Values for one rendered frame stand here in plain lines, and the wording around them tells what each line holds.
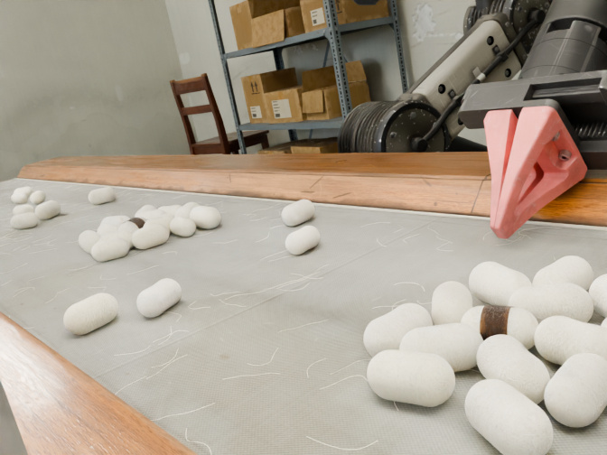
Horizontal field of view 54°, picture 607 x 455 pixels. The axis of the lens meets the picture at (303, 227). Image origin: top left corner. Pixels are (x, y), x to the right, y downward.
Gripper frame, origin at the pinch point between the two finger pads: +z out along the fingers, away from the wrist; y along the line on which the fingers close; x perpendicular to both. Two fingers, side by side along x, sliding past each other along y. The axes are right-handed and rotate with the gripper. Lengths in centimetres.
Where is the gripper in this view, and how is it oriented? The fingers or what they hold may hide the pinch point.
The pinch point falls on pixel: (503, 222)
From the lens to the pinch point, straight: 39.9
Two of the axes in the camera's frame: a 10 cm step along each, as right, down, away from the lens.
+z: -4.5, 8.5, -2.9
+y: 6.5, 0.9, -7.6
